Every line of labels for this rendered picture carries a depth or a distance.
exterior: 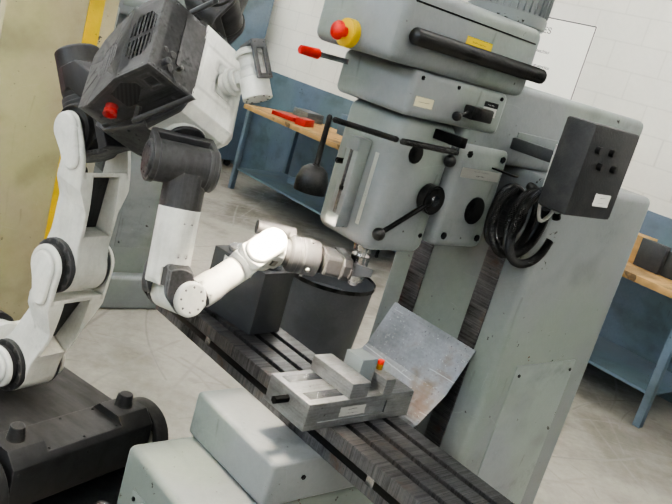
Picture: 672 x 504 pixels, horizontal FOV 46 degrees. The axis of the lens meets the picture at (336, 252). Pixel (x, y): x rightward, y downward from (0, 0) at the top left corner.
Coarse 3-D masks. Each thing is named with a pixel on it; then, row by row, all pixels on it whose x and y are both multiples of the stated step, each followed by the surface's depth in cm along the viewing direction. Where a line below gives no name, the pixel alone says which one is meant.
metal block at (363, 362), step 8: (352, 352) 191; (360, 352) 193; (368, 352) 194; (344, 360) 193; (352, 360) 191; (360, 360) 189; (368, 360) 190; (376, 360) 192; (360, 368) 189; (368, 368) 191; (368, 376) 192
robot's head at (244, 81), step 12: (240, 60) 173; (252, 60) 172; (228, 72) 175; (240, 72) 173; (252, 72) 171; (264, 72) 173; (228, 84) 174; (240, 84) 173; (252, 84) 170; (264, 84) 171; (252, 96) 171; (264, 96) 172
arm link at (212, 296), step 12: (228, 264) 179; (204, 276) 175; (216, 276) 176; (228, 276) 177; (240, 276) 179; (156, 288) 171; (204, 288) 173; (216, 288) 175; (228, 288) 178; (156, 300) 172; (216, 300) 176
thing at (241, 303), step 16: (224, 256) 227; (256, 272) 219; (272, 272) 220; (288, 272) 224; (240, 288) 223; (256, 288) 219; (272, 288) 221; (288, 288) 226; (224, 304) 228; (240, 304) 223; (256, 304) 219; (272, 304) 224; (240, 320) 224; (256, 320) 221; (272, 320) 226
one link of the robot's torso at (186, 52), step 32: (160, 0) 168; (128, 32) 170; (160, 32) 164; (192, 32) 172; (96, 64) 181; (128, 64) 164; (160, 64) 162; (192, 64) 170; (224, 64) 179; (96, 96) 171; (128, 96) 169; (160, 96) 168; (192, 96) 161; (224, 96) 177; (128, 128) 177; (192, 128) 170; (224, 128) 175
